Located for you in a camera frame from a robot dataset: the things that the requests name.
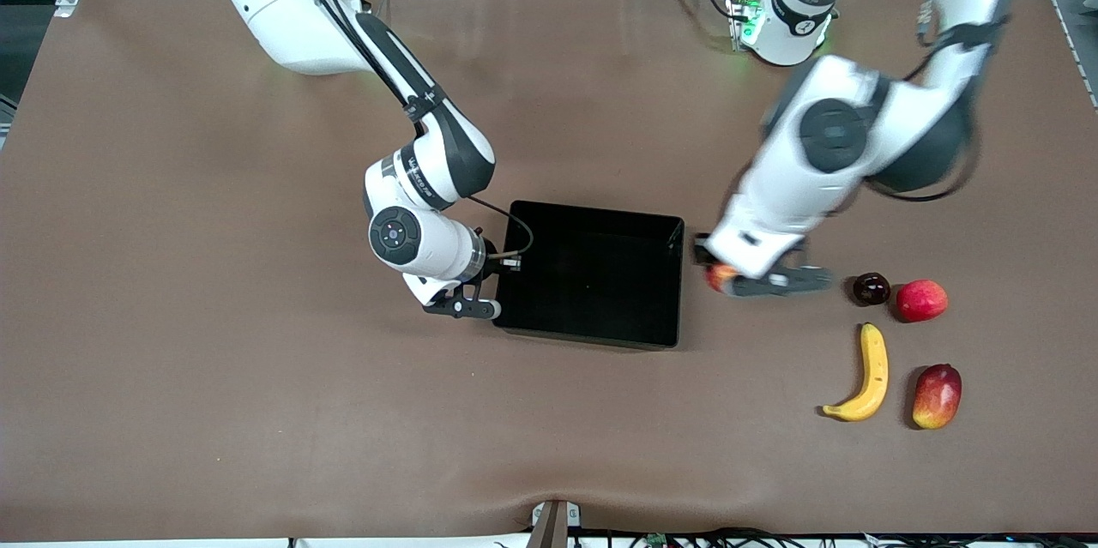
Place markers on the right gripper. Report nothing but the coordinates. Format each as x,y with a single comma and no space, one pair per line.
495,267

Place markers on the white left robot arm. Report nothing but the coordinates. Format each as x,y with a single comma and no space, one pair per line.
909,111

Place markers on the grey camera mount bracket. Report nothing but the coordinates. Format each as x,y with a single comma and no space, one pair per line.
553,522

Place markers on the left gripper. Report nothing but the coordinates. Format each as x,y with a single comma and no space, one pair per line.
701,249

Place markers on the yellow banana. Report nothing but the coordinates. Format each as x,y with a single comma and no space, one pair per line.
873,368

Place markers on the red yellow mango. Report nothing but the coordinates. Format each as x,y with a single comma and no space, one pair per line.
937,396

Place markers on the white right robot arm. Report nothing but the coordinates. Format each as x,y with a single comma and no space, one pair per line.
292,8

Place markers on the dark purple plum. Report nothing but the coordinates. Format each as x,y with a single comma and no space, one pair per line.
871,289

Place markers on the brown table cloth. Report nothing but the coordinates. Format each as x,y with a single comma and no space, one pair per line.
171,274

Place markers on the red yellow apple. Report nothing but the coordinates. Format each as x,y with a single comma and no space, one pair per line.
719,275

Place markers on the black plastic box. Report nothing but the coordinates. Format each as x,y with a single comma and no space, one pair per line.
592,274

